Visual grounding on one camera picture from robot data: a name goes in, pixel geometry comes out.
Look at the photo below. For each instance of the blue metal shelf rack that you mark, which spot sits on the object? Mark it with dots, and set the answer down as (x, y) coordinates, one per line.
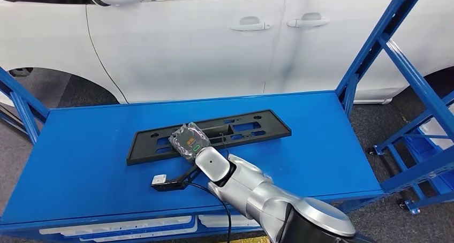
(88, 184)

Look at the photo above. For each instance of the white plastic bin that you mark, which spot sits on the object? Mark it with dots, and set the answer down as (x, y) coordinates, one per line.
(106, 226)
(149, 235)
(220, 221)

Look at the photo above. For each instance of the dark metal support bar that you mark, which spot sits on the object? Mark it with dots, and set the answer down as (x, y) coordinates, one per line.
(12, 119)

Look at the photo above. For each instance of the white car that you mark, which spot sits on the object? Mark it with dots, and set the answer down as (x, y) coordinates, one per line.
(177, 57)

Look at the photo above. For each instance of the long white plastic tray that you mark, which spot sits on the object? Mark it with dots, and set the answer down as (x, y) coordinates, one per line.
(434, 129)

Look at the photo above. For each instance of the blue wheeled shelf rack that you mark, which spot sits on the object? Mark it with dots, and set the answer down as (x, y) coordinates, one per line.
(425, 170)

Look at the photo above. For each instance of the black plastic car part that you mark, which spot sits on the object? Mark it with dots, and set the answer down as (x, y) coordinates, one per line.
(280, 129)

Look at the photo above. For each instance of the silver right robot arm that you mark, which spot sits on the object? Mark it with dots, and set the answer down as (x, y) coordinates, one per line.
(255, 195)

